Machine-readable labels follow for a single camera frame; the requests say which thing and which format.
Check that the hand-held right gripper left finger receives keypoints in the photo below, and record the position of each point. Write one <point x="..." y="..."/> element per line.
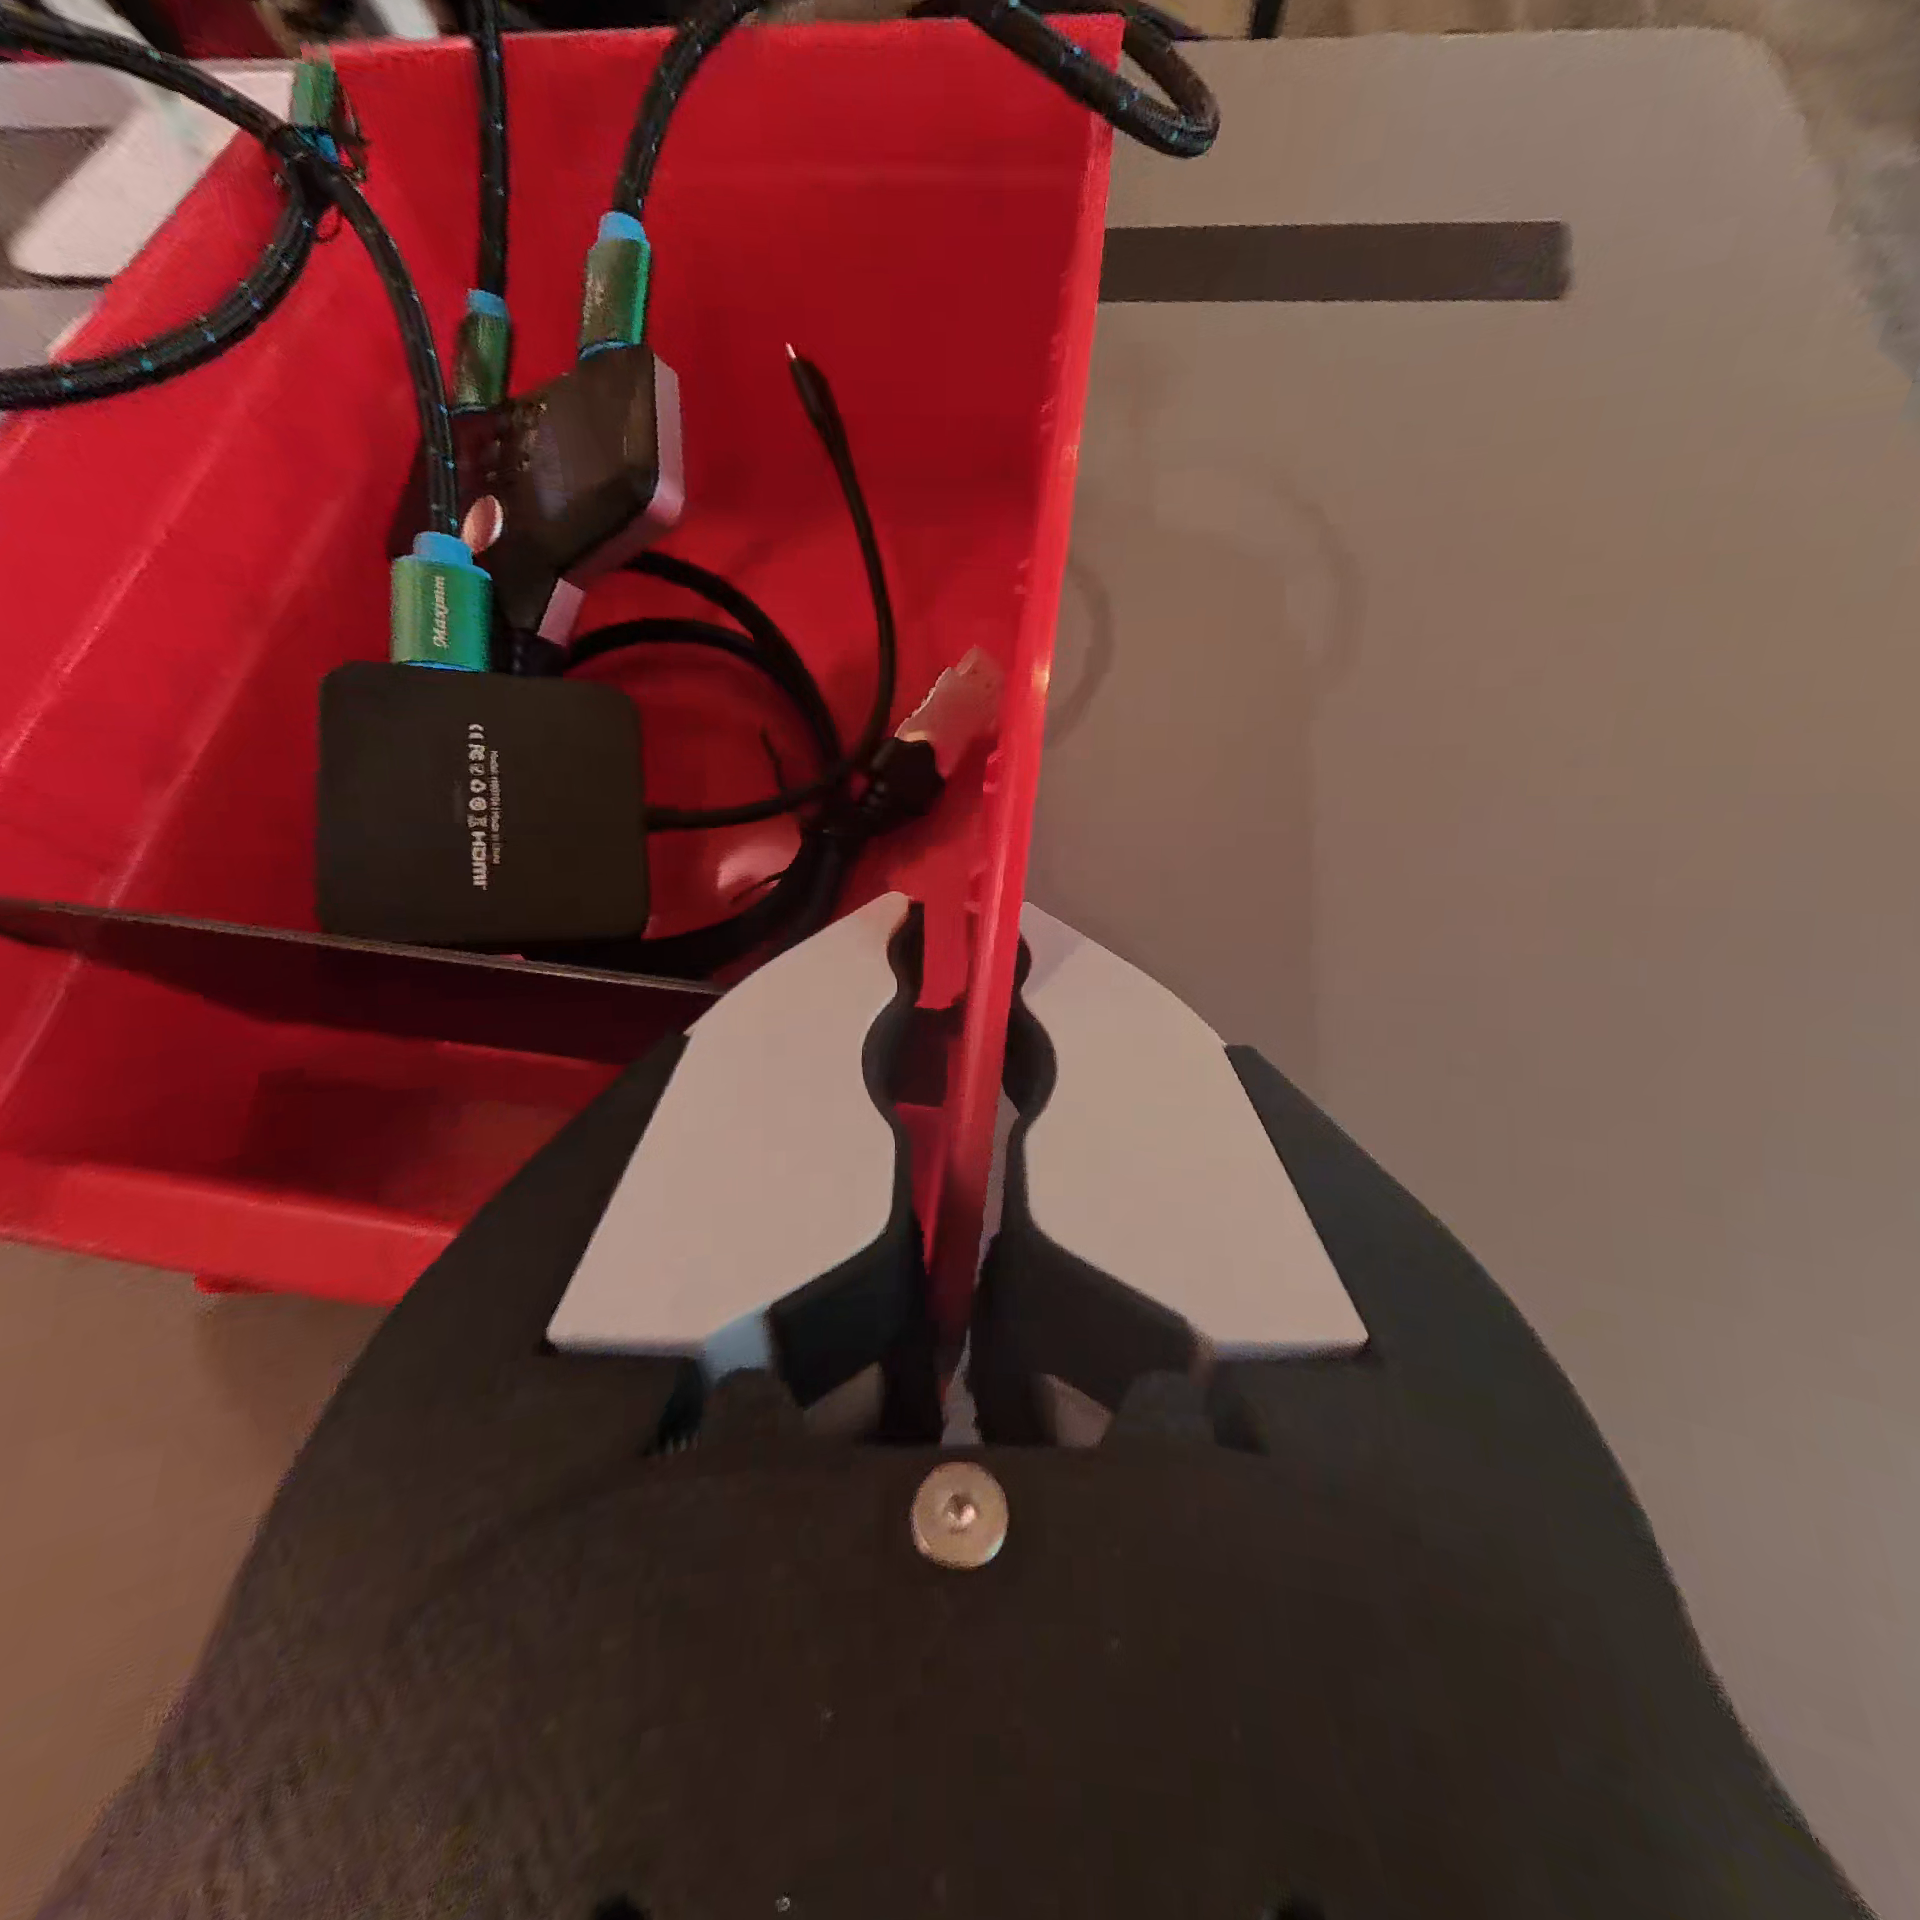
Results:
<point x="752" y="1171"/>

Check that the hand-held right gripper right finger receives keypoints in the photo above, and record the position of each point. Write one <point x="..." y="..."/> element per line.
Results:
<point x="1172" y="1183"/>

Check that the black square hdmi hub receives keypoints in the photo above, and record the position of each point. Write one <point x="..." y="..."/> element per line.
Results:
<point x="477" y="813"/>

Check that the red plastic bin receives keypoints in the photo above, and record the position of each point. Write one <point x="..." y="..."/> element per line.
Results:
<point x="839" y="182"/>

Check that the black bin divider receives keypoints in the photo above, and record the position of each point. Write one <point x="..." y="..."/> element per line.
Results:
<point x="374" y="985"/>

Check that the black tape strip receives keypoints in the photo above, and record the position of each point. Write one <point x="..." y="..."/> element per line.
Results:
<point x="1347" y="261"/>

